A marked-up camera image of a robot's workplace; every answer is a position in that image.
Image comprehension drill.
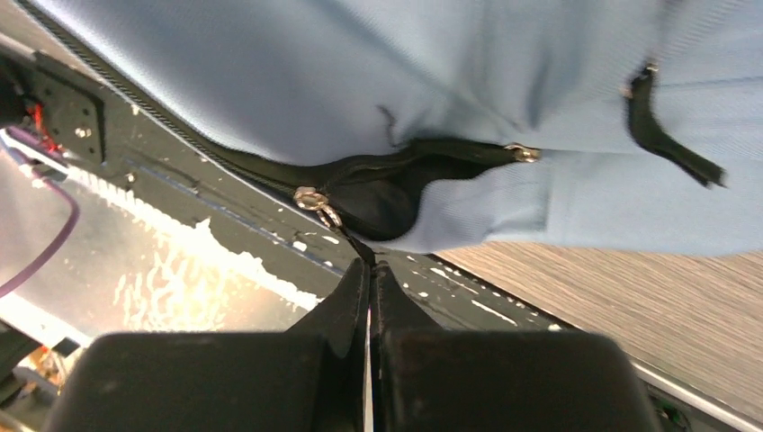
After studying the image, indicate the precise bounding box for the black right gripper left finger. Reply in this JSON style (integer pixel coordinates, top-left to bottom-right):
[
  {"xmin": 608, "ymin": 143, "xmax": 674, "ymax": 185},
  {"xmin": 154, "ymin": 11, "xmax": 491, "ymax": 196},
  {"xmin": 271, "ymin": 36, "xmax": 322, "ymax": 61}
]
[{"xmin": 44, "ymin": 259, "xmax": 371, "ymax": 431}]

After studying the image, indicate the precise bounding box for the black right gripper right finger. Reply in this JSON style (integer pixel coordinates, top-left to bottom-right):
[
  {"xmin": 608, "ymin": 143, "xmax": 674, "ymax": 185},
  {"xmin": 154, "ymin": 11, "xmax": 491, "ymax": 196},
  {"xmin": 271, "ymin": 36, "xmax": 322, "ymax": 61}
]
[{"xmin": 372, "ymin": 262, "xmax": 660, "ymax": 431}]

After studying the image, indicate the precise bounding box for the light blue backpack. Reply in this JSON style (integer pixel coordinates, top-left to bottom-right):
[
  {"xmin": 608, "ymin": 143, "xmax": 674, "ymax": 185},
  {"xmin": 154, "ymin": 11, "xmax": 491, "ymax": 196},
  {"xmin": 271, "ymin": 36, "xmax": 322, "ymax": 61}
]
[{"xmin": 20, "ymin": 1, "xmax": 762, "ymax": 256}]

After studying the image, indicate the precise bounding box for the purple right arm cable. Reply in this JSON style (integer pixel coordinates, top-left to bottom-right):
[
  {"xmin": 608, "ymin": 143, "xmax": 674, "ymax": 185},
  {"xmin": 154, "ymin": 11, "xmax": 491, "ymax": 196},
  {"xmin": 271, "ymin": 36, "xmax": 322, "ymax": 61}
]
[{"xmin": 0, "ymin": 128, "xmax": 82, "ymax": 300}]

